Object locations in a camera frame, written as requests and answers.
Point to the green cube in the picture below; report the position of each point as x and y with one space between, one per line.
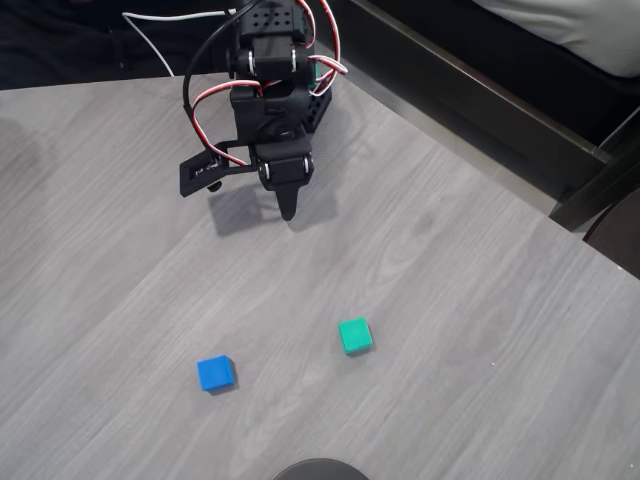
355 336

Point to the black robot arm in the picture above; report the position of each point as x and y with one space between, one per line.
270 55

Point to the black perforated arm base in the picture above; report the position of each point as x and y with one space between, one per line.
317 110

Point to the blue cube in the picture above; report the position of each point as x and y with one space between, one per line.
215 373

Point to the green table clamp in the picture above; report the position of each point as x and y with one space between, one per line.
314 82

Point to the dark round object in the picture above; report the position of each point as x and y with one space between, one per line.
320 471

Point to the white mattress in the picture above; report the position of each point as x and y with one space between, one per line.
575 30

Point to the dark round stool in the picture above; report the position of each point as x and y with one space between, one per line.
620 240

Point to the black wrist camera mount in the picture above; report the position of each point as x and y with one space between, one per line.
195 172

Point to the dark wooden bed frame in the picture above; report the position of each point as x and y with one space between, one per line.
475 85

